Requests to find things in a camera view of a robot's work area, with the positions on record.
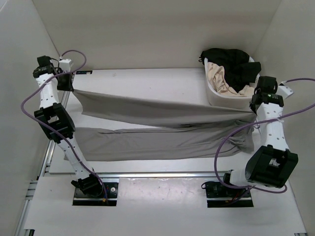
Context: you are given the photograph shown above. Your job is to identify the dark label sticker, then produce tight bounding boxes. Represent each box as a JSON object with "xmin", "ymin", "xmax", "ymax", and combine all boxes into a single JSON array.
[{"xmin": 75, "ymin": 70, "xmax": 93, "ymax": 75}]

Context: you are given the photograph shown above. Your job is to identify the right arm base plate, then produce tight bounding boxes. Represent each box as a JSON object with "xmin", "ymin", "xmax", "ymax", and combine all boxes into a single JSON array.
[{"xmin": 201, "ymin": 181, "xmax": 253, "ymax": 208}]

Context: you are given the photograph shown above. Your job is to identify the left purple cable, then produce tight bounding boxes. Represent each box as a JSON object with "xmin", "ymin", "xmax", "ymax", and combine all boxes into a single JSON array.
[{"xmin": 20, "ymin": 50, "xmax": 111, "ymax": 205}]

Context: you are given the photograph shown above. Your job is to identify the black garment in basket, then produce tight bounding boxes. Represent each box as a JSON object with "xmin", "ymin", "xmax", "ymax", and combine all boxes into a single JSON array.
[{"xmin": 199, "ymin": 48, "xmax": 261, "ymax": 92}]

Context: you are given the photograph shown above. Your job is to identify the beige garment in basket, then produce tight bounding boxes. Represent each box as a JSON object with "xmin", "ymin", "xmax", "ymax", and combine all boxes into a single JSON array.
[{"xmin": 207, "ymin": 62, "xmax": 254, "ymax": 97}]

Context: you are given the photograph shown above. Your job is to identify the white laundry basket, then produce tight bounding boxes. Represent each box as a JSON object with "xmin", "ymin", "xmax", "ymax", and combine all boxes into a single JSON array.
[{"xmin": 204, "ymin": 58, "xmax": 252, "ymax": 111}]

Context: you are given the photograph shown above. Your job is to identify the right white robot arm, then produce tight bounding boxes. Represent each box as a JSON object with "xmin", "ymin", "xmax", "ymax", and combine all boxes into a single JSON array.
[{"xmin": 221, "ymin": 92, "xmax": 298, "ymax": 197}]

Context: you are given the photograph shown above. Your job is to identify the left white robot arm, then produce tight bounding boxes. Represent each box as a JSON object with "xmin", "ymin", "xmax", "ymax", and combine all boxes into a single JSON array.
[{"xmin": 33, "ymin": 56, "xmax": 107, "ymax": 199}]

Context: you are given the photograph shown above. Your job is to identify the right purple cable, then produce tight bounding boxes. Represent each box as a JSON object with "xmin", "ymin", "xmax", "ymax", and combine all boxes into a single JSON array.
[{"xmin": 214, "ymin": 78, "xmax": 315, "ymax": 192}]

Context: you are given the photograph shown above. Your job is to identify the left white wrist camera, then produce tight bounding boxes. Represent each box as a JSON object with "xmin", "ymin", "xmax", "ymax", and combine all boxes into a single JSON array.
[{"xmin": 59, "ymin": 59, "xmax": 73, "ymax": 72}]

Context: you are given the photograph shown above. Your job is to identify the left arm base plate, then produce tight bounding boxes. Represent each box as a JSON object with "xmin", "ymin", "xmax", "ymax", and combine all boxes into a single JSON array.
[{"xmin": 72, "ymin": 180, "xmax": 119, "ymax": 207}]

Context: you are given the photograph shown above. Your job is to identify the aluminium table frame rail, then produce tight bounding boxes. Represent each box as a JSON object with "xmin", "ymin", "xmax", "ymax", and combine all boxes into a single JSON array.
[{"xmin": 17, "ymin": 71, "xmax": 308, "ymax": 236}]

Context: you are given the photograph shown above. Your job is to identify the grey trousers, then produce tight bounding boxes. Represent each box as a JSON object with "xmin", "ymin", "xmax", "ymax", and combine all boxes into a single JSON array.
[{"xmin": 74, "ymin": 90, "xmax": 256, "ymax": 161}]

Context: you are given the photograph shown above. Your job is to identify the purple cable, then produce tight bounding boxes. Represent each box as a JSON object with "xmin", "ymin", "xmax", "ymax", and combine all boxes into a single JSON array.
[
  {"xmin": 214, "ymin": 78, "xmax": 315, "ymax": 192},
  {"xmin": 20, "ymin": 50, "xmax": 111, "ymax": 205}
]

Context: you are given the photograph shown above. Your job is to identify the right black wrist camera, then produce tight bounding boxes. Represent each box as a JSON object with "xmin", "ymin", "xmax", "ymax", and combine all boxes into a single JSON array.
[{"xmin": 255, "ymin": 76, "xmax": 278, "ymax": 94}]

